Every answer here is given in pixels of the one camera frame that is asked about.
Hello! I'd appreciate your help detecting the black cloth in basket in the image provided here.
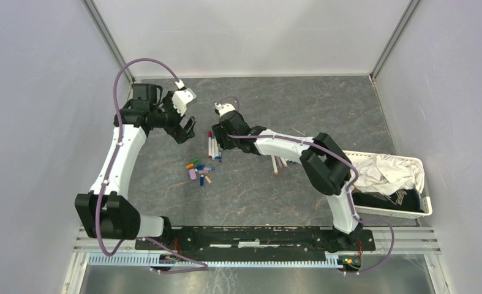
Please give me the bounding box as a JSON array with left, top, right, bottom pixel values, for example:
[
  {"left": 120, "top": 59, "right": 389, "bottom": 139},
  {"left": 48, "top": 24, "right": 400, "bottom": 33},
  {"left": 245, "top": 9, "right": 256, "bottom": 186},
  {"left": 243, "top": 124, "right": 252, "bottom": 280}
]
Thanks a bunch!
[{"left": 352, "top": 189, "right": 423, "bottom": 213}]

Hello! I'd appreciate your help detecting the light blue capped marker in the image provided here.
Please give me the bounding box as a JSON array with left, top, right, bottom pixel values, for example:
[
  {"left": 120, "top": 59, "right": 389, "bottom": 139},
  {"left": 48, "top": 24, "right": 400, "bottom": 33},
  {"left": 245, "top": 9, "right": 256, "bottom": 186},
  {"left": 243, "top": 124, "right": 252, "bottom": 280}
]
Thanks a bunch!
[{"left": 211, "top": 134, "right": 217, "bottom": 160}]

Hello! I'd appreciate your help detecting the white cloth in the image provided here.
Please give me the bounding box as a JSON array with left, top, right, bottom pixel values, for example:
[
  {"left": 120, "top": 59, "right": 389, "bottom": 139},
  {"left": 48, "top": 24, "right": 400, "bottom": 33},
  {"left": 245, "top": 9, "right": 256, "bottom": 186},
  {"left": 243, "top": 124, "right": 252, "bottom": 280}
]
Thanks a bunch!
[{"left": 350, "top": 154, "right": 425, "bottom": 196}]

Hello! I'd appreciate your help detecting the purple cable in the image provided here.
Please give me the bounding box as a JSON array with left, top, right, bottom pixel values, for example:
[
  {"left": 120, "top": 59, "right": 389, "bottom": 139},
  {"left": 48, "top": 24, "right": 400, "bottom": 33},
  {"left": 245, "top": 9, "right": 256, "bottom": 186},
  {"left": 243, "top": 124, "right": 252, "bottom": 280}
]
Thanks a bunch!
[
  {"left": 94, "top": 58, "right": 209, "bottom": 273},
  {"left": 216, "top": 96, "right": 396, "bottom": 274}
]

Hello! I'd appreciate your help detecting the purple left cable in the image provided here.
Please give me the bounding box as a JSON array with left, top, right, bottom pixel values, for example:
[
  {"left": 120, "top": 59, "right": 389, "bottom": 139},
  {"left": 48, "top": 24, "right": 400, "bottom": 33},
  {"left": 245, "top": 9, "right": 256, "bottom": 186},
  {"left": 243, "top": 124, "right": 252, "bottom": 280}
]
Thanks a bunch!
[{"left": 94, "top": 58, "right": 209, "bottom": 273}]

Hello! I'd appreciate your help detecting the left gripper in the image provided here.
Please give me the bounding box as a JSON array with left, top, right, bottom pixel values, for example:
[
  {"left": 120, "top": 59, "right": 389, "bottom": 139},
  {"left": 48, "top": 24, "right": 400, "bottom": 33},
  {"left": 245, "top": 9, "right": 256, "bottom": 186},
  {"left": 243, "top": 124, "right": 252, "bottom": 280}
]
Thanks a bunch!
[{"left": 150, "top": 91, "right": 196, "bottom": 143}]

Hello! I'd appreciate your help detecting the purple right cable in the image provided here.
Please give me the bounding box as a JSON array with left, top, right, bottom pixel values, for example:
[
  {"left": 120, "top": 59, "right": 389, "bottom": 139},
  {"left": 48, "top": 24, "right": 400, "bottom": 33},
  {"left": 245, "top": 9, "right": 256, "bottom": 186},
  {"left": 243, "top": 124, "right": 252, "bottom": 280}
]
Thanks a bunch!
[{"left": 216, "top": 96, "right": 396, "bottom": 274}]

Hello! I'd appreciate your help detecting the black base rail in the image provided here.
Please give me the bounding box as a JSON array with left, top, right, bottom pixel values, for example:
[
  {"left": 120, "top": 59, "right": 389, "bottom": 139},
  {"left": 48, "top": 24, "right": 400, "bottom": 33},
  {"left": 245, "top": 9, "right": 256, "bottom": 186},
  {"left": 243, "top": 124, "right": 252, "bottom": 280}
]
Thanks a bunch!
[{"left": 156, "top": 226, "right": 376, "bottom": 262}]

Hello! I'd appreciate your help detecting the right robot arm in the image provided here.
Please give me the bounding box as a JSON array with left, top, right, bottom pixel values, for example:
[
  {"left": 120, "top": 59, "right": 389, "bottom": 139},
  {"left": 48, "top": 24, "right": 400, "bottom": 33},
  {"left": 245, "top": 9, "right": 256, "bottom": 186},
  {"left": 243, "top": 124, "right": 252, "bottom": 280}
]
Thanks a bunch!
[{"left": 212, "top": 104, "right": 363, "bottom": 250}]

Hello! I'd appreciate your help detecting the red capped white marker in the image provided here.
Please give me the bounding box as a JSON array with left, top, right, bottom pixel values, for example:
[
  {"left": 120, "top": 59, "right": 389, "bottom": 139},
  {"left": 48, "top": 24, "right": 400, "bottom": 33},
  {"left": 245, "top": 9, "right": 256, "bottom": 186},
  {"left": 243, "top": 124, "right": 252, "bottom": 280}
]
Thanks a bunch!
[{"left": 208, "top": 130, "right": 214, "bottom": 159}]

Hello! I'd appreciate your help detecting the white plastic basket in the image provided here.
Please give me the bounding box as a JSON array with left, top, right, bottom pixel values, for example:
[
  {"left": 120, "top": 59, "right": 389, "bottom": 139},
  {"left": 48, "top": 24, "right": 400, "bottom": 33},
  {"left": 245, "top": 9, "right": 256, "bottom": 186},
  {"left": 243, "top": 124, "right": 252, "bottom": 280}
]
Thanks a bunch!
[{"left": 345, "top": 151, "right": 432, "bottom": 219}]

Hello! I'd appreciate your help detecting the orange capped white marker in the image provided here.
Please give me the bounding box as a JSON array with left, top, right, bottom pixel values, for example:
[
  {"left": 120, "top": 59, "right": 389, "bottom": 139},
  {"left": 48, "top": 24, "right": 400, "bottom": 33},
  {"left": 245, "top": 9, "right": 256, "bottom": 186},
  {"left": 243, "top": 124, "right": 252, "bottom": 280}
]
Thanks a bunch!
[{"left": 271, "top": 156, "right": 279, "bottom": 175}]

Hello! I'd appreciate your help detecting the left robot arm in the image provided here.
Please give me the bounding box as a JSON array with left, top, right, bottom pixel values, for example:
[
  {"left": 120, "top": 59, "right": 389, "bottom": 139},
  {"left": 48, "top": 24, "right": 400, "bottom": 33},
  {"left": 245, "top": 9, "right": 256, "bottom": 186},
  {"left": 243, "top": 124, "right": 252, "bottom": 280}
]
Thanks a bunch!
[{"left": 75, "top": 83, "right": 196, "bottom": 250}]

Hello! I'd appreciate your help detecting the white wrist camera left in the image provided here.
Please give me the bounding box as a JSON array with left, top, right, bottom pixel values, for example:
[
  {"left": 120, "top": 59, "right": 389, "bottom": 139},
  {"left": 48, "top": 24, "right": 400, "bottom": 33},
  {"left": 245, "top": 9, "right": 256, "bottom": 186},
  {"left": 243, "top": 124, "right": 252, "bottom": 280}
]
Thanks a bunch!
[{"left": 172, "top": 80, "right": 197, "bottom": 117}]

